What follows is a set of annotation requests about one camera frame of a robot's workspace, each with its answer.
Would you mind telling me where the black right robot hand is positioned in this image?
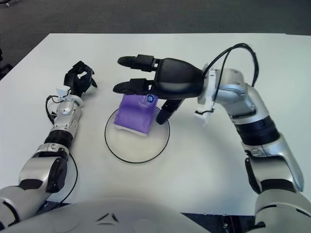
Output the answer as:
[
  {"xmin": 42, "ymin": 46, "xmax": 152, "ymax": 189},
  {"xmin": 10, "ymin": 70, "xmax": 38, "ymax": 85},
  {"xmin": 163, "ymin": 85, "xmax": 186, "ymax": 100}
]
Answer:
[{"xmin": 112, "ymin": 54, "xmax": 207, "ymax": 126}]

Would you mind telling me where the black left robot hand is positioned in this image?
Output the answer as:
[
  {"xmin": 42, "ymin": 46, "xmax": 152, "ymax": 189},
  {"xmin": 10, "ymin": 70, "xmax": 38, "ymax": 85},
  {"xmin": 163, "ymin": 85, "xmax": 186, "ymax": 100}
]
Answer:
[{"xmin": 64, "ymin": 61, "xmax": 98, "ymax": 98}]

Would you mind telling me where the purple tissue paper pack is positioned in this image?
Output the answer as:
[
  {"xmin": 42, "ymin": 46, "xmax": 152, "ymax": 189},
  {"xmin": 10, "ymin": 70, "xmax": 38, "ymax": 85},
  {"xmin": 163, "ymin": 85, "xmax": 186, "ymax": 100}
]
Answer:
[{"xmin": 114, "ymin": 93, "xmax": 158, "ymax": 136}]

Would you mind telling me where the white plate with black rim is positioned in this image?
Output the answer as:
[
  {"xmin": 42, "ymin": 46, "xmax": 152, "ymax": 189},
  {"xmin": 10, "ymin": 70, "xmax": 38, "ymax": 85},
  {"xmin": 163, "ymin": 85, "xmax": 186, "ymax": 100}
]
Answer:
[{"xmin": 104, "ymin": 105, "xmax": 170, "ymax": 165}]

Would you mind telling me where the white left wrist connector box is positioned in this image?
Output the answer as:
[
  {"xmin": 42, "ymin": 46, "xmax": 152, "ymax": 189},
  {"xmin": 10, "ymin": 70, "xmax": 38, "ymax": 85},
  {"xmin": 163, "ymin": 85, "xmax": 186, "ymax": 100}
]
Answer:
[{"xmin": 56, "ymin": 85, "xmax": 71, "ymax": 101}]

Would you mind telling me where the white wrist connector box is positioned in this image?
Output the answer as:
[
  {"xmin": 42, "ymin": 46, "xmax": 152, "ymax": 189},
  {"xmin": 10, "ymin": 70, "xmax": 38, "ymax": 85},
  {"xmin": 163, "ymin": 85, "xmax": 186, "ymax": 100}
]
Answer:
[
  {"xmin": 56, "ymin": 85, "xmax": 71, "ymax": 101},
  {"xmin": 194, "ymin": 69, "xmax": 217, "ymax": 127}
]

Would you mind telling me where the white right wrist connector box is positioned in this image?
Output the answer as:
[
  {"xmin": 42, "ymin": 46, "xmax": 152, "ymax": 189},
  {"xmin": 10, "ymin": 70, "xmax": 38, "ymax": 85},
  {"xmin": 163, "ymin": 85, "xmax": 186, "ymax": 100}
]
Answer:
[{"xmin": 194, "ymin": 69, "xmax": 217, "ymax": 127}]

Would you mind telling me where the silver robot torso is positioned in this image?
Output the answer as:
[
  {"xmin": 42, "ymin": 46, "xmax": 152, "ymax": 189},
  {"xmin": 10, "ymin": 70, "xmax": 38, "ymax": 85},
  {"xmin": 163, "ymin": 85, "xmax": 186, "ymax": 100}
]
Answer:
[{"xmin": 0, "ymin": 199, "xmax": 258, "ymax": 233}]

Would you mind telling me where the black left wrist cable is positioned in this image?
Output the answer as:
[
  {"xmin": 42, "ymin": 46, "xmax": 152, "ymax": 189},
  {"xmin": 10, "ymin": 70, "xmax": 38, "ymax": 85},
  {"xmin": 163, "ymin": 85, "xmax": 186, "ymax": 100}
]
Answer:
[{"xmin": 46, "ymin": 95, "xmax": 61, "ymax": 124}]

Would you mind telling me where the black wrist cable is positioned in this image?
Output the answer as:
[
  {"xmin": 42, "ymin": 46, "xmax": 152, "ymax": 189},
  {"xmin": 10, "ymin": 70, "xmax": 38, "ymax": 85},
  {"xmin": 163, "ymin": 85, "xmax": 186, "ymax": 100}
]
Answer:
[
  {"xmin": 46, "ymin": 95, "xmax": 61, "ymax": 124},
  {"xmin": 203, "ymin": 43, "xmax": 258, "ymax": 87}
]

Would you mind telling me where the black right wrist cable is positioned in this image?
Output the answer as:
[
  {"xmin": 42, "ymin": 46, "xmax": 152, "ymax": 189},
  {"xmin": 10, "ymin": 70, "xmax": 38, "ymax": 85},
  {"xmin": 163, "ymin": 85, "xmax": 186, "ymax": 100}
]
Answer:
[{"xmin": 203, "ymin": 43, "xmax": 258, "ymax": 87}]

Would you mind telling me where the thin black left elbow cable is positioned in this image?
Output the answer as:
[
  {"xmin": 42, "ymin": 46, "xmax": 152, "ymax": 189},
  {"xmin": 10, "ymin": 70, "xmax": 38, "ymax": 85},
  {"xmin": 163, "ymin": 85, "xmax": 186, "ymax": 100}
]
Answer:
[{"xmin": 58, "ymin": 155, "xmax": 78, "ymax": 203}]

